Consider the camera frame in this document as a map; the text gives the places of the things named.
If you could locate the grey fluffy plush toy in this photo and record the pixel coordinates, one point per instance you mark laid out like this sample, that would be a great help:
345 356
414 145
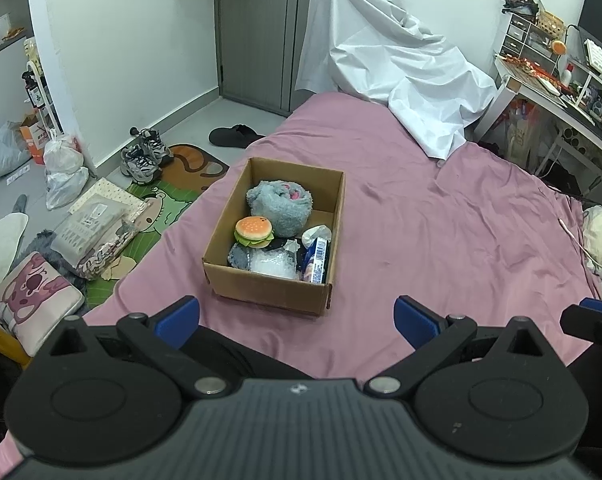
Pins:
281 210

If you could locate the pink cartoon cushion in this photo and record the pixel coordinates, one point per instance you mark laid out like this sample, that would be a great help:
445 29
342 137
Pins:
36 300

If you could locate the white desk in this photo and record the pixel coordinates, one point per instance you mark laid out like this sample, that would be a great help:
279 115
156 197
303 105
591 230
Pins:
556 105

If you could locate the white plastic bag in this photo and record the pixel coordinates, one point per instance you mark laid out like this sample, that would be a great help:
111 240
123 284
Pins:
65 170

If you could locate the clear bag of white beads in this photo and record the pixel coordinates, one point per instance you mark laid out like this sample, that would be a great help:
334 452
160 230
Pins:
276 264

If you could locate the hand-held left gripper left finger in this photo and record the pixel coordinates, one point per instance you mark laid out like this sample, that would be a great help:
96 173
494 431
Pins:
178 320

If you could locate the grey plastic bag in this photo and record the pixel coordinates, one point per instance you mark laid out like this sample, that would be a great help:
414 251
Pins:
6 152

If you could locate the white soft wad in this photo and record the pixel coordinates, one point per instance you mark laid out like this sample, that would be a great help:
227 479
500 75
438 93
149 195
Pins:
316 234

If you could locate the brown cardboard box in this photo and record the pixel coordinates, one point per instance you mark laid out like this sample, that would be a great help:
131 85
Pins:
276 295

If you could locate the white shoe insole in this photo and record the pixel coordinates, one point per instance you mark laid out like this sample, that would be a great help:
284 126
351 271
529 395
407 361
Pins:
3 245

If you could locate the grey sneaker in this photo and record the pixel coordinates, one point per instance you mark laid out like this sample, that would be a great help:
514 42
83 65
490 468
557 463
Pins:
153 146
140 165

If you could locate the beige tote bag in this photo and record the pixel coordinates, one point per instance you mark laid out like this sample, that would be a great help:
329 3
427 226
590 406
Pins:
526 135

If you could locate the blue tissue pack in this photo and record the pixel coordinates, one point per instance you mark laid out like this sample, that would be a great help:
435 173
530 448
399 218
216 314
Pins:
317 260

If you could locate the squishy hamburger toy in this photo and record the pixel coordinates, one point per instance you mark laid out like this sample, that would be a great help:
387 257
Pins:
253 231

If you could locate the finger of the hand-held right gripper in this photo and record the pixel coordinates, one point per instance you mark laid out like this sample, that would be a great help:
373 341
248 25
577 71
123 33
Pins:
593 322

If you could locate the cartoon floor mat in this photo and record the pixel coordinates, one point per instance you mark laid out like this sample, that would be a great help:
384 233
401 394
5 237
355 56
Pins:
166 200

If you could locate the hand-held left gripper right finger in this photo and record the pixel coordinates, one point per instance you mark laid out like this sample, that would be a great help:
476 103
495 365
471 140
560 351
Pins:
415 321

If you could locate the dotted cream package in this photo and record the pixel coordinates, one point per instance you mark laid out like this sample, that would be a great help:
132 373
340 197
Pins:
108 197

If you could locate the patterned cloth bundle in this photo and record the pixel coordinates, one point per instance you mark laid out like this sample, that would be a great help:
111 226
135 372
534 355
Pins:
108 255

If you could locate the white bottle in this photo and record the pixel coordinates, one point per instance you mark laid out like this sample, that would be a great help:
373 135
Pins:
567 75

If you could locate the orange round lamp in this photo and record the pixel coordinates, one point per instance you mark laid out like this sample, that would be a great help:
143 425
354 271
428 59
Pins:
559 47

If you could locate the pink bed sheet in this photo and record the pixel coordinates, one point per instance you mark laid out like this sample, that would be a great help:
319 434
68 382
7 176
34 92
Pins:
431 240

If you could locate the grey drawer organizer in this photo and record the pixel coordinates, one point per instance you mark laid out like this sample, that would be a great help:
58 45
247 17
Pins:
523 37

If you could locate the black lace pad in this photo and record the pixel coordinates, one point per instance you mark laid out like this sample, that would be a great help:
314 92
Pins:
286 245

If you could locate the grey-blue knitted pad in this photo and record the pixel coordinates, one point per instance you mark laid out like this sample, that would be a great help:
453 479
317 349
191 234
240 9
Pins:
240 257

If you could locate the grey door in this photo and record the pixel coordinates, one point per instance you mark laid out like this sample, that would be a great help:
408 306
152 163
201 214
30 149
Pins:
261 35

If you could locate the orange cardboard box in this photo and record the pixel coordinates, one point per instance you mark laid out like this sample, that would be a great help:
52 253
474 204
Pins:
33 140

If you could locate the wicker basket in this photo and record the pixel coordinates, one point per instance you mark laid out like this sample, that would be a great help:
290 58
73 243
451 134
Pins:
551 24

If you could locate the white cover sheet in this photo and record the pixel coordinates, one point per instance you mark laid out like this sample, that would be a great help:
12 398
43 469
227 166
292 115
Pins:
396 65

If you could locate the clear wrapped grey package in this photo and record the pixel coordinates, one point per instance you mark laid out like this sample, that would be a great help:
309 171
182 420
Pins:
88 227

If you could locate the black slipper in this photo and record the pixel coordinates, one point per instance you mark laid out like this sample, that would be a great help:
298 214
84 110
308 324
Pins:
236 136

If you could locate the white storage rack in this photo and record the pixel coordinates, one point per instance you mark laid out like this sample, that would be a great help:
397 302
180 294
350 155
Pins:
41 90

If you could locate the grey fuzzy rug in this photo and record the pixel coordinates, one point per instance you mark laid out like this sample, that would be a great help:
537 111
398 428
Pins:
56 247

